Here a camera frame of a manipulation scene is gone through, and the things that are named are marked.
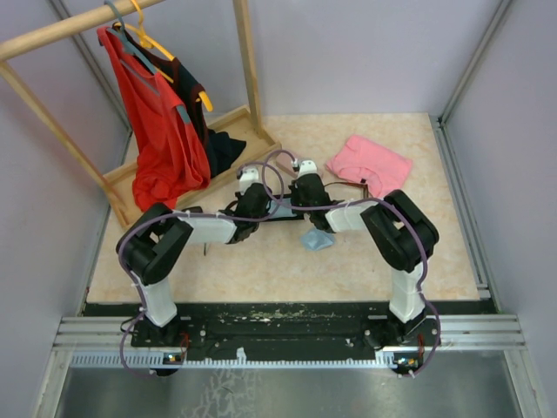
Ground black glasses case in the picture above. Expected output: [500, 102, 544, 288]
[266, 193, 304, 222]

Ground light blue cleaning cloth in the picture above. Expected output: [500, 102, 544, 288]
[269, 202, 296, 219]

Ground tortoiseshell brown sunglasses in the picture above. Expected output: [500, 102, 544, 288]
[325, 181, 371, 199]

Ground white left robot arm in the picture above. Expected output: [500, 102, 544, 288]
[116, 183, 270, 346]

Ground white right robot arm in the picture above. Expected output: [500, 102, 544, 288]
[289, 173, 440, 345]

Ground pink glasses case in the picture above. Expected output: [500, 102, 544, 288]
[275, 154, 323, 177]

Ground dark navy garment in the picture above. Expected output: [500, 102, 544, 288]
[143, 47, 248, 179]

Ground pink folded t-shirt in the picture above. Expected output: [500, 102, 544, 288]
[325, 135, 413, 198]

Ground red tank top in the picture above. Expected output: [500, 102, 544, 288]
[97, 26, 211, 211]

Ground wooden clothes rack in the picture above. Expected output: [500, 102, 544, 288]
[1, 1, 280, 230]

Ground yellow clothes hanger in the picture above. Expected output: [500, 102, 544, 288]
[117, 0, 213, 111]

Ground grey clothes hanger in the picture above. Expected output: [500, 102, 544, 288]
[104, 1, 203, 125]

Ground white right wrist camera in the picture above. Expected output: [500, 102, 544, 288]
[292, 159, 319, 179]

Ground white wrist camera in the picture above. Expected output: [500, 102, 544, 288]
[237, 165, 260, 194]
[292, 159, 319, 179]

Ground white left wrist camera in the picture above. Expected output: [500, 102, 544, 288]
[237, 165, 260, 194]

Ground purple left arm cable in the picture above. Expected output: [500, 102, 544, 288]
[117, 164, 286, 381]

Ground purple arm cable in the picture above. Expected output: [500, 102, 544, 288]
[117, 164, 286, 381]
[261, 149, 443, 378]

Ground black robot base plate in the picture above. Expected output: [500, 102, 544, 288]
[82, 298, 440, 378]

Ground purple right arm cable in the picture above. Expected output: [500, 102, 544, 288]
[261, 149, 443, 378]

